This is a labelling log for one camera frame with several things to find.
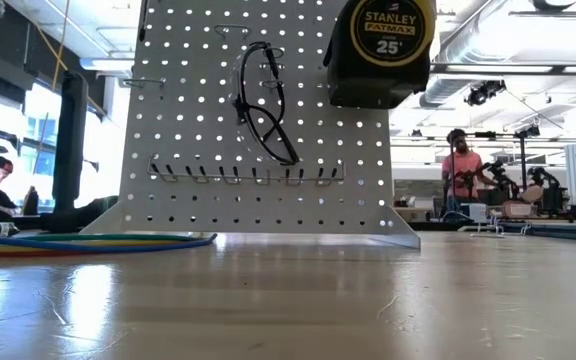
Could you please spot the white ceiling light tube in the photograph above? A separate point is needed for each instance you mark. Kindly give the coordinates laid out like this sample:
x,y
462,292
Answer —
x,y
103,63

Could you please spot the white perforated peg board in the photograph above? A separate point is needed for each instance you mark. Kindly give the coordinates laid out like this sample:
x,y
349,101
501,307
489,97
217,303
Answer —
x,y
193,140

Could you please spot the black ceiling camera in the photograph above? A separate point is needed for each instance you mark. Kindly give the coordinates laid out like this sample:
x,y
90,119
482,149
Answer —
x,y
483,92

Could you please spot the clear black-framed safety glasses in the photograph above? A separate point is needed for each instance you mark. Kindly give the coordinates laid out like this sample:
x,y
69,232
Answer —
x,y
280,142

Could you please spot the background black robot arms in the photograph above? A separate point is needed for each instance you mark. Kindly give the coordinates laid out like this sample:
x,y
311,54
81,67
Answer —
x,y
543,187

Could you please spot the black camera stand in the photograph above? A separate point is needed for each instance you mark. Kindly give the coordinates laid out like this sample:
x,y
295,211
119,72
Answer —
x,y
523,150

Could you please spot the yellow black tape measure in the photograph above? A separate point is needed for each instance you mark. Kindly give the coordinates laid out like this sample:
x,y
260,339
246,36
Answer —
x,y
383,35

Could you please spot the dark bottle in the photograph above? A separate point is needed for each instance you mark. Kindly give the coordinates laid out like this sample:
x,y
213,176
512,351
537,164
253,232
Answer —
x,y
30,202

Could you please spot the black upright post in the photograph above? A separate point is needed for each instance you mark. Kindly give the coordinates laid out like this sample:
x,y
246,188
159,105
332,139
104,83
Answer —
x,y
70,150

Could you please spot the black plastic bin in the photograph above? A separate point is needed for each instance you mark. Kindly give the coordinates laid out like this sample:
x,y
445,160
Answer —
x,y
368,97

